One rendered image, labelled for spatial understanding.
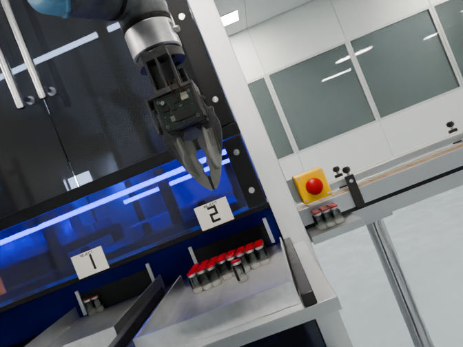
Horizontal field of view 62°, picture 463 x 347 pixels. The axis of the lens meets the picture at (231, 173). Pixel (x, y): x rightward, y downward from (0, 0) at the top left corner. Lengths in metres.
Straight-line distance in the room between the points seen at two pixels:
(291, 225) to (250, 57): 4.90
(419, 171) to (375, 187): 0.12
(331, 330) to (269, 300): 0.46
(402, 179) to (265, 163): 0.38
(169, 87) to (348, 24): 5.54
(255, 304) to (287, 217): 0.39
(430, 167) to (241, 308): 0.71
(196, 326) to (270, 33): 5.41
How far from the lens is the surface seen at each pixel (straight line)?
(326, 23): 5.97
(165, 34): 0.58
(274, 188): 0.95
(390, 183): 1.11
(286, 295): 0.60
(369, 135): 5.78
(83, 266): 1.07
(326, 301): 0.59
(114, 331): 0.80
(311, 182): 0.92
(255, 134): 0.95
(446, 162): 1.16
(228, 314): 0.62
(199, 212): 0.96
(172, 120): 0.53
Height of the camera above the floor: 1.09
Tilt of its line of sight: level
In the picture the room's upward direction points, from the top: 22 degrees counter-clockwise
